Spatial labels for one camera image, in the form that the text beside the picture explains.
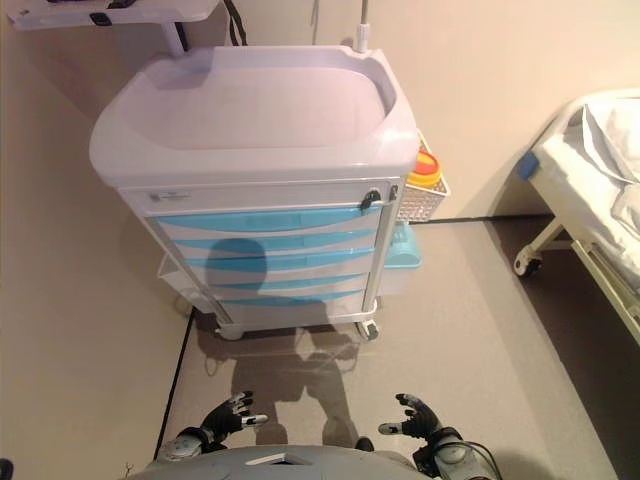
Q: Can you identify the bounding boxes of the white overbed table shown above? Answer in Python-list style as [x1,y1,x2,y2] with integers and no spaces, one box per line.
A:
[7,0,221,56]

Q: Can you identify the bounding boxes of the yellow sharps container red lid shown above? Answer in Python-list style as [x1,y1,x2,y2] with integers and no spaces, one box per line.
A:
[405,149,445,189]

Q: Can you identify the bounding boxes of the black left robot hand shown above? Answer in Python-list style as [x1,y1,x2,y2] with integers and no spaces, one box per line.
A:
[202,390,269,447]

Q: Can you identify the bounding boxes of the white plastic bracket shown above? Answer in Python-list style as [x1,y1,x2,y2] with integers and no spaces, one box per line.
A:
[514,249,544,277]

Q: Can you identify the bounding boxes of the black wall cables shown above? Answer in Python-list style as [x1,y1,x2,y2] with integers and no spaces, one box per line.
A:
[222,0,251,46]

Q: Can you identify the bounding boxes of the white medical cart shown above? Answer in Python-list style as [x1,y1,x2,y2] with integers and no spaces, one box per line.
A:
[89,44,421,342]

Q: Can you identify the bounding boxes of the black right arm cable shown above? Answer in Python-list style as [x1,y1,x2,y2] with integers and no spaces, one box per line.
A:
[462,442,501,480]

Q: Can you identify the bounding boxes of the grey robot torso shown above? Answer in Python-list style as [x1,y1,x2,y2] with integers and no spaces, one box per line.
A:
[127,444,426,480]

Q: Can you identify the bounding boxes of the white bed sheet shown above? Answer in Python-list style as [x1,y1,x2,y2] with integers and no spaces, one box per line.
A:
[542,92,640,261]

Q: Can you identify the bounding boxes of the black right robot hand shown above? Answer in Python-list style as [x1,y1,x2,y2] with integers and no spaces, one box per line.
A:
[378,393,444,444]

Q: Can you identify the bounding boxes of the black floor edge strip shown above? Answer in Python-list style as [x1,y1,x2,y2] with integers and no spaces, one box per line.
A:
[158,303,195,451]

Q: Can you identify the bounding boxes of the light blue waste bin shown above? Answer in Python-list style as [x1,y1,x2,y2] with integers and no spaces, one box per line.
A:
[379,224,426,299]

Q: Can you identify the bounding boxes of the white IV pole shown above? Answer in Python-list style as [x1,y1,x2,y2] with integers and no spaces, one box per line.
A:
[352,0,374,54]

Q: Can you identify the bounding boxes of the white perforated side basket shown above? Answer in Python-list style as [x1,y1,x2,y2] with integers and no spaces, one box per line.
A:
[397,132,451,225]

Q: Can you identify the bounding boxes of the white hospital bed frame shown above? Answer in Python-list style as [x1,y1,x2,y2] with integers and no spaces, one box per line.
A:
[514,88,640,351]

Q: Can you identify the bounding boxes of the white wire side basket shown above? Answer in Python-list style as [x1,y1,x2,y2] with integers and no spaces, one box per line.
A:
[157,249,201,304]

